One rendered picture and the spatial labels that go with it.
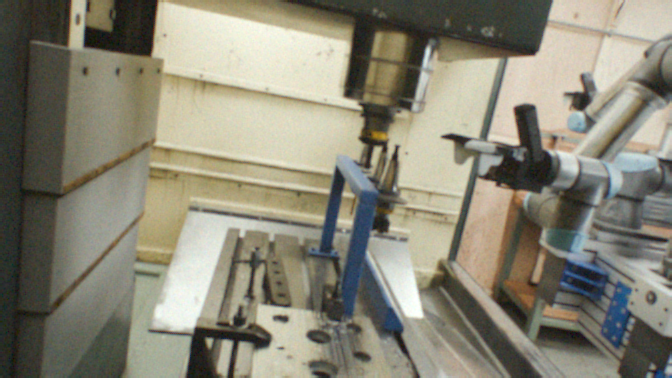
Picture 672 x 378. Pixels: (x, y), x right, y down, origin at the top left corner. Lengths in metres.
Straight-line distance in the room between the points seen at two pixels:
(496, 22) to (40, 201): 0.67
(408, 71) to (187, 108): 1.22
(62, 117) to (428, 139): 1.51
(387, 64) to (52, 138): 0.48
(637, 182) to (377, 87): 1.18
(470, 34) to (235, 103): 1.23
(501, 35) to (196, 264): 1.29
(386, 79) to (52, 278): 0.55
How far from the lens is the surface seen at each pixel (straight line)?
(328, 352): 0.88
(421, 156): 1.97
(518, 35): 0.82
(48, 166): 0.69
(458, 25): 0.78
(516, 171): 0.97
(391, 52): 0.80
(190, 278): 1.72
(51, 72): 0.67
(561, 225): 1.08
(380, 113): 0.85
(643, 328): 1.46
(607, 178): 1.08
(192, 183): 1.94
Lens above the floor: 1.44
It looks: 12 degrees down
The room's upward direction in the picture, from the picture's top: 11 degrees clockwise
